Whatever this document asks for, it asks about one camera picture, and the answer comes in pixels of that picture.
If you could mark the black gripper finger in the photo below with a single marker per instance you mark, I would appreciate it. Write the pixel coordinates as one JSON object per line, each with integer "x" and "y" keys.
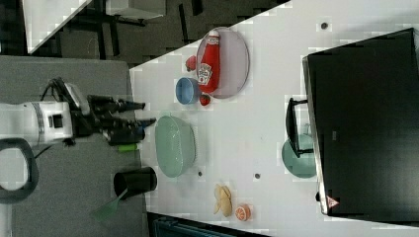
{"x": 124, "y": 106}
{"x": 130, "y": 132}

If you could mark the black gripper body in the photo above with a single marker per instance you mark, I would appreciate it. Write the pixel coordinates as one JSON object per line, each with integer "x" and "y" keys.
{"x": 91, "y": 114}

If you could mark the green plastic strainer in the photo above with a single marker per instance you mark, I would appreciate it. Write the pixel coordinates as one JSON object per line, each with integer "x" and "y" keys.
{"x": 175, "y": 146}

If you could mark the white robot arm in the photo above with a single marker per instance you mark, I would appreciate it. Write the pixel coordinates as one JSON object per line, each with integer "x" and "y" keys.
{"x": 29, "y": 129}

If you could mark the green marker pen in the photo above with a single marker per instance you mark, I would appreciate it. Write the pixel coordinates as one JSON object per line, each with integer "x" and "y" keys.
{"x": 127, "y": 147}

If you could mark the black utensil cup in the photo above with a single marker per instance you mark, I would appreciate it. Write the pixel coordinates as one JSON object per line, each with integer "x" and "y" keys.
{"x": 135, "y": 182}

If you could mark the blue bowl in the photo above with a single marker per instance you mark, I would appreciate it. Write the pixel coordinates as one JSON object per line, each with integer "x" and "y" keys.
{"x": 187, "y": 91}

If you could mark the red toy strawberry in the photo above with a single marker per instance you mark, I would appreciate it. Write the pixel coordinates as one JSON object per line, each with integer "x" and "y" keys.
{"x": 191, "y": 63}
{"x": 204, "y": 100}

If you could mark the green spatula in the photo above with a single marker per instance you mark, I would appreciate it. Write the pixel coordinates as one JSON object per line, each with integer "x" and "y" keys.
{"x": 107, "y": 210}

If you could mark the red ketchup bottle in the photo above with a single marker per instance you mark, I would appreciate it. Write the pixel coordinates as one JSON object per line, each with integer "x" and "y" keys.
{"x": 209, "y": 67}

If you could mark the peeled toy banana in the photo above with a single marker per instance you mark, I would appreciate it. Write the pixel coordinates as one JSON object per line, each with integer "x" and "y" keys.
{"x": 223, "y": 203}

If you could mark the toy orange slice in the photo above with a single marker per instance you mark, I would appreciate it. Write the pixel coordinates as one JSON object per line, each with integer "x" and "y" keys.
{"x": 243, "y": 212}

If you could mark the green mug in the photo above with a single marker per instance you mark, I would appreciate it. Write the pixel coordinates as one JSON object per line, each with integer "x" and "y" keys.
{"x": 302, "y": 166}

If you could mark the black toaster oven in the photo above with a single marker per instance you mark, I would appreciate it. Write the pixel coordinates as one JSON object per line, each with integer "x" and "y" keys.
{"x": 363, "y": 107}

